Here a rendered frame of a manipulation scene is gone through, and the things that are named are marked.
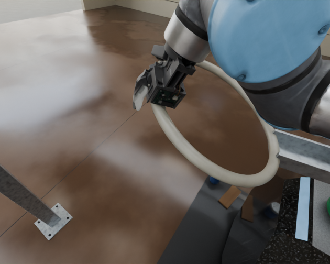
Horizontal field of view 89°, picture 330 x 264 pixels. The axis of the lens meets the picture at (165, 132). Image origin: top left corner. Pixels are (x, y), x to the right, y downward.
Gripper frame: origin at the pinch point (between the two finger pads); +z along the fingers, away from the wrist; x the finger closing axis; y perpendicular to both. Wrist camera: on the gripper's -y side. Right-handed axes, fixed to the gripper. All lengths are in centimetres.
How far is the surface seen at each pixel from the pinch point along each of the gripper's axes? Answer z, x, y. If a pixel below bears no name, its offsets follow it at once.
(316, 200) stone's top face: 6, 81, 27
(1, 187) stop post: 78, -47, 2
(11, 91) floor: 213, -115, -171
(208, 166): -7.3, 10.6, 20.3
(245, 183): -7.3, 20.8, 23.9
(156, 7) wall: 192, 161, -678
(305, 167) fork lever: -11, 45, 20
